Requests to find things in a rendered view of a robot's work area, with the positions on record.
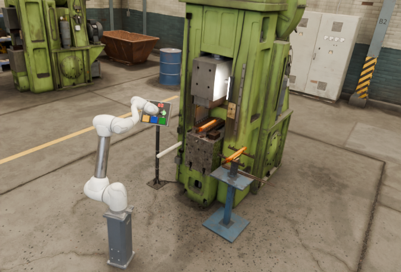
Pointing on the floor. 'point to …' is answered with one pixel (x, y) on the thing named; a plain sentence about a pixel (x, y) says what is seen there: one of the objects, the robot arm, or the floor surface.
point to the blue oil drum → (170, 66)
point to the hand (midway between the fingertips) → (160, 113)
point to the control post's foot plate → (156, 184)
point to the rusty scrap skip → (127, 46)
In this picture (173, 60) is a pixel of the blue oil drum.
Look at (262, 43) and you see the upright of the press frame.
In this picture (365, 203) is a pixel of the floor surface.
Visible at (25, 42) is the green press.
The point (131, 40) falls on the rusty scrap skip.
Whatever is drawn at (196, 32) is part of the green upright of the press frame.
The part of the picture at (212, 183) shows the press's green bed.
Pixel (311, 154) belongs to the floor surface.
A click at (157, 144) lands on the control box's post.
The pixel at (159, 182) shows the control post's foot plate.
